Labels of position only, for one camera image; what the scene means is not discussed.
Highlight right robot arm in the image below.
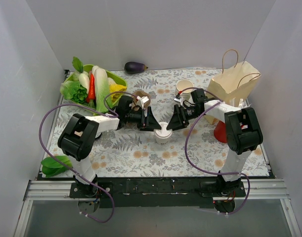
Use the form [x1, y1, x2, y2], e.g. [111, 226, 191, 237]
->
[167, 87, 263, 196]

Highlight yellow cabbage leaf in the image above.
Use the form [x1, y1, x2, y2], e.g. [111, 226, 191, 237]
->
[109, 83, 128, 103]

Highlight white plastic cup lid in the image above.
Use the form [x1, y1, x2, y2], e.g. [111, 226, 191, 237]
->
[154, 121, 173, 138]

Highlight white daikon radish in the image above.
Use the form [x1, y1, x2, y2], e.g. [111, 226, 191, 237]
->
[79, 73, 90, 94]

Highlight white napa cabbage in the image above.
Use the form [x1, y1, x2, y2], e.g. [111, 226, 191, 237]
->
[92, 66, 110, 113]

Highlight stack of white paper cups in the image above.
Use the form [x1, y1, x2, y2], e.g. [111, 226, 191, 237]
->
[175, 79, 194, 100]

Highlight green bok choy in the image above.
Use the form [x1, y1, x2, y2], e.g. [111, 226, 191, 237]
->
[41, 155, 72, 178]

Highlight green plastic tray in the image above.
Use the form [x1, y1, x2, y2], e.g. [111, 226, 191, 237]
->
[60, 58, 127, 113]

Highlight white paper coffee cup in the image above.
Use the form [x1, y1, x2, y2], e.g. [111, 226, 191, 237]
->
[155, 133, 171, 144]

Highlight black metal base rail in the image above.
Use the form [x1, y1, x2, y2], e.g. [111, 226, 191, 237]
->
[69, 177, 246, 208]

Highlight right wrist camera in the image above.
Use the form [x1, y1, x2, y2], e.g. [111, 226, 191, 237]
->
[173, 94, 189, 107]

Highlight brown pulp cup carrier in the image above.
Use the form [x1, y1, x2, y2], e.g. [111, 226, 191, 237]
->
[132, 90, 151, 111]

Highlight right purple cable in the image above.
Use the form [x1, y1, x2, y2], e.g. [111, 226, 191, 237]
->
[176, 87, 251, 216]

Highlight purple eggplant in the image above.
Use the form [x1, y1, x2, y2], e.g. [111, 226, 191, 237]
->
[124, 61, 148, 75]

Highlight red orange pepper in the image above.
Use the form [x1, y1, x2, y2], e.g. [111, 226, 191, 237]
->
[86, 74, 95, 103]

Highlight green lettuce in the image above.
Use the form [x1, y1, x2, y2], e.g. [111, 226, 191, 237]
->
[60, 80, 87, 103]

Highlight red cup holder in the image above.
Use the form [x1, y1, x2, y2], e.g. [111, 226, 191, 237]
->
[214, 121, 227, 143]

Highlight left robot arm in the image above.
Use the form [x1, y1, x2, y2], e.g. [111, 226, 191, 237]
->
[58, 95, 161, 198]

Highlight white paper straws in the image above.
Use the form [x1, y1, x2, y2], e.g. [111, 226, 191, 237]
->
[238, 99, 250, 109]

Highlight stack of white lids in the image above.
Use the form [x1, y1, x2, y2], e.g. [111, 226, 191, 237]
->
[95, 133, 102, 140]

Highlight small kraft paper bag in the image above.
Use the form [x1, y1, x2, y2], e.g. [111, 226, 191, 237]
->
[204, 115, 219, 125]

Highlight brown paper bag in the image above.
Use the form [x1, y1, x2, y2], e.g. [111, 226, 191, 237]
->
[206, 54, 261, 107]

